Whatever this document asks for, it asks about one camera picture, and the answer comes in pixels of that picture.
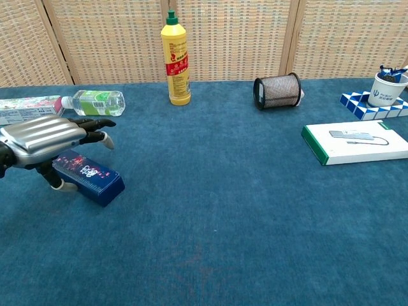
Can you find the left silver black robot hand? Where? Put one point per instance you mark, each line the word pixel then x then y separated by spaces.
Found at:
pixel 41 137

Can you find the blue cardboard box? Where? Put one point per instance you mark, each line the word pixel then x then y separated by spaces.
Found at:
pixel 95 185

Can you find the floral toothpaste box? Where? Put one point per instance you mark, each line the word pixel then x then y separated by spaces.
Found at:
pixel 28 105

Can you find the clear water bottle green label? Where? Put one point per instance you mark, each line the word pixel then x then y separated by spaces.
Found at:
pixel 95 103

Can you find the woven bamboo folding screen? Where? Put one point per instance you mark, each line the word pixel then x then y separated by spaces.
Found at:
pixel 111 38

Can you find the yellow bottle green cap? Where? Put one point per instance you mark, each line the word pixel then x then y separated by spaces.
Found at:
pixel 178 79

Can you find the blue felt table cover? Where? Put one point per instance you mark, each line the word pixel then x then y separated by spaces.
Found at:
pixel 223 207

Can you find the black mesh pen holder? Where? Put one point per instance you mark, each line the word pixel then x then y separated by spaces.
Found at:
pixel 280 90

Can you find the small white pink item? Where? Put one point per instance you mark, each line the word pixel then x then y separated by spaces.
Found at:
pixel 303 95

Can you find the blue white snake puzzle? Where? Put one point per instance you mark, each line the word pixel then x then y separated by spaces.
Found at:
pixel 354 103

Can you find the white green adapter box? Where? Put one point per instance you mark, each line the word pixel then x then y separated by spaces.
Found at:
pixel 357 150

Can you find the white paper cup blue logo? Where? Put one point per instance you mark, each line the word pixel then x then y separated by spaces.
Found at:
pixel 385 92

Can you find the blue foil snack wrapper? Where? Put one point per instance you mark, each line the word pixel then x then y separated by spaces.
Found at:
pixel 387 71

